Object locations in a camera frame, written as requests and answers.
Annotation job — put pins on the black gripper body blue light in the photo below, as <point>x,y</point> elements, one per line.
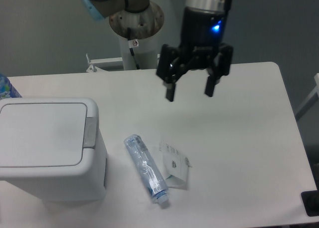
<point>200,28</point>

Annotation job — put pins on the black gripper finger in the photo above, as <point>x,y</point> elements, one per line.
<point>217,62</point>
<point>173,64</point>

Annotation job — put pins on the white push-button trash can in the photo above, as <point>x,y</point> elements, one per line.
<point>52,148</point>

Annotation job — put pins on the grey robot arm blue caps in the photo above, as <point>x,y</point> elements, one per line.
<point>101,9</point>

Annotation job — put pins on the crushed clear plastic bottle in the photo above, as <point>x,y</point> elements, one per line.
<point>150,175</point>

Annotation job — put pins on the flattened white paper carton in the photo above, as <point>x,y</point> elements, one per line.
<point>175,166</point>

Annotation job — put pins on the black clamp at table edge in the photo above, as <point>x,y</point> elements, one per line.
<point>311,202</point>

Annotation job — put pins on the blue patterned bottle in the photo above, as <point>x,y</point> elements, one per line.
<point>7,90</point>

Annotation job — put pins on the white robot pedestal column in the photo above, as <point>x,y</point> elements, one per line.
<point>139,42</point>

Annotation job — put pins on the white metal base frame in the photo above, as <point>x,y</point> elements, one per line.
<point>104,64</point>

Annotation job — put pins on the white frame at right edge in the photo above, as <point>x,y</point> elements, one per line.
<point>309,101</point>

